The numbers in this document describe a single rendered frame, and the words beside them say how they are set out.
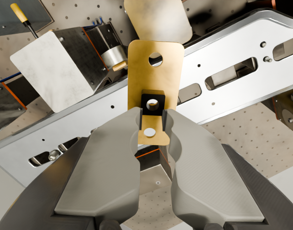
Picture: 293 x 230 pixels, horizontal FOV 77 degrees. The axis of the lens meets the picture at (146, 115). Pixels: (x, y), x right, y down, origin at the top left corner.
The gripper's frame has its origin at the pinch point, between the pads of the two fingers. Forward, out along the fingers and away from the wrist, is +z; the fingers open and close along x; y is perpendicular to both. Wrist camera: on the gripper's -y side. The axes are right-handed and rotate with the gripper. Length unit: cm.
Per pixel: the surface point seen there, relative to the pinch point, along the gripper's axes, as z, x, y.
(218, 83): 26.9, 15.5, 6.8
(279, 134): 54, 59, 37
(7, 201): 87, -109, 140
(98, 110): 25.8, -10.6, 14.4
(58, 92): 15.0, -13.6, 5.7
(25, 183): 26, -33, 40
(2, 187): 95, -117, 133
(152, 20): 18.1, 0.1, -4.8
